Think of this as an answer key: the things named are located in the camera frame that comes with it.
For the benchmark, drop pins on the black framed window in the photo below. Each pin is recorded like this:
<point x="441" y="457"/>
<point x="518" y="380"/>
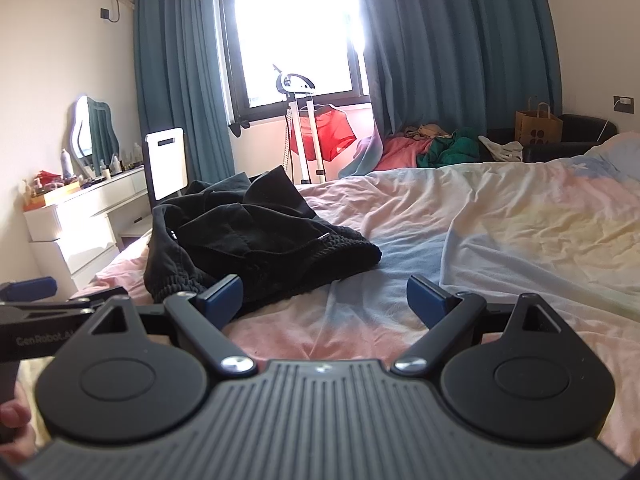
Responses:
<point x="295" y="30"/>

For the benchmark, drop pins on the white dresser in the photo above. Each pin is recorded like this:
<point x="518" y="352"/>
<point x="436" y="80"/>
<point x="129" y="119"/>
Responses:
<point x="75" y="230"/>

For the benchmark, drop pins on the brown paper bag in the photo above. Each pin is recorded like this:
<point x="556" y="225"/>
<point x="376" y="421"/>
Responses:
<point x="537" y="127"/>

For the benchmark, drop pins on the person's left hand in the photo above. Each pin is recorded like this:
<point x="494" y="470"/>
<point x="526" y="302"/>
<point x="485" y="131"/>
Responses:
<point x="14" y="425"/>

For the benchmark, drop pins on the red hanging garment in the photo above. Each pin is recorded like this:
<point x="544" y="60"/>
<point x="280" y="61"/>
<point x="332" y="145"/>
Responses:
<point x="332" y="132"/>

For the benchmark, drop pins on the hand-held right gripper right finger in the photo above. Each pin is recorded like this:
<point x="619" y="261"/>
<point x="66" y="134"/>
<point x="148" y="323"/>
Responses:
<point x="425" y="302"/>

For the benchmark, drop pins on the white garment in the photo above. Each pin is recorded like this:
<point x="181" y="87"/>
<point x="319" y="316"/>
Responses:
<point x="502" y="150"/>

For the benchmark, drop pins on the pastel quilt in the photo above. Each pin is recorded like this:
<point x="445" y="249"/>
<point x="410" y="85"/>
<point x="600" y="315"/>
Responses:
<point x="500" y="240"/>

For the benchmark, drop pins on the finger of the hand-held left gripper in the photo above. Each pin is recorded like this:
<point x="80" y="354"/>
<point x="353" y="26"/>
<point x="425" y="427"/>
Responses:
<point x="100" y="297"/>
<point x="30" y="290"/>

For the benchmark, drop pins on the white chair back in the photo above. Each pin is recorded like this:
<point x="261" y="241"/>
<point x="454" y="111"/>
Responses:
<point x="165" y="165"/>

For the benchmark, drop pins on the pink blue cloth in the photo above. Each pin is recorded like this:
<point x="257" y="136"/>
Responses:
<point x="367" y="152"/>

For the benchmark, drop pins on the wavy frame mirror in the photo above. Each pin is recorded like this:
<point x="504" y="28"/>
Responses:
<point x="97" y="130"/>

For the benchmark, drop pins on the wooden tray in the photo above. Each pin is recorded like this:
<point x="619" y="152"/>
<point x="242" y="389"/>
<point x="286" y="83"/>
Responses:
<point x="55" y="195"/>

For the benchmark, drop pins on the beige garment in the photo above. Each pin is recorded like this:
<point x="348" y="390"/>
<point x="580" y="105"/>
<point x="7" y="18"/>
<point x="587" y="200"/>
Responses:
<point x="427" y="131"/>

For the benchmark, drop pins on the green garment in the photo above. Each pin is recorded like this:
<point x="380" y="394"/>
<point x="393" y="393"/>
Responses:
<point x="450" y="152"/>

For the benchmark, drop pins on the white garment steamer stand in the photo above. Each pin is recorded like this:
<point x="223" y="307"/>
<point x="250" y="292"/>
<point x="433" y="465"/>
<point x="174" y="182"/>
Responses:
<point x="300" y="110"/>

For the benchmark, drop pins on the black sofa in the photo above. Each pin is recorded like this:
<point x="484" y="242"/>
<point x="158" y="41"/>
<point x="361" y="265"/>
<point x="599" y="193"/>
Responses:
<point x="580" y="135"/>

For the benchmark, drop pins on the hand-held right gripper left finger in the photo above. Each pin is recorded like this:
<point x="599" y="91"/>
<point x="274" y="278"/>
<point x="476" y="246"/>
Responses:
<point x="222" y="299"/>

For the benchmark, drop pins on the pink garment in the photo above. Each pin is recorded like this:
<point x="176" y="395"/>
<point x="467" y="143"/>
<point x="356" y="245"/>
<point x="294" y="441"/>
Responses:
<point x="400" y="152"/>

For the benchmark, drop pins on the black wall plug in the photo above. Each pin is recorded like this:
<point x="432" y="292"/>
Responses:
<point x="105" y="15"/>

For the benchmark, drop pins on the wall outlet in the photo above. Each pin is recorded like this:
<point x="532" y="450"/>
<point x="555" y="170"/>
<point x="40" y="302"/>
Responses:
<point x="622" y="102"/>

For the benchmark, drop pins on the black pants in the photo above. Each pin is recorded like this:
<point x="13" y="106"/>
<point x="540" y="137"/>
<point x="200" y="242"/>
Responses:
<point x="260" y="240"/>

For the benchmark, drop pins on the group of cosmetic bottles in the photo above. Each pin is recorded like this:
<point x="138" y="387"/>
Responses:
<point x="66" y="165"/>

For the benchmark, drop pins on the teal curtain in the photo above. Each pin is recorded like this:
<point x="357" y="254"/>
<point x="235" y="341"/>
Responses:
<point x="175" y="60"/>
<point x="460" y="45"/>

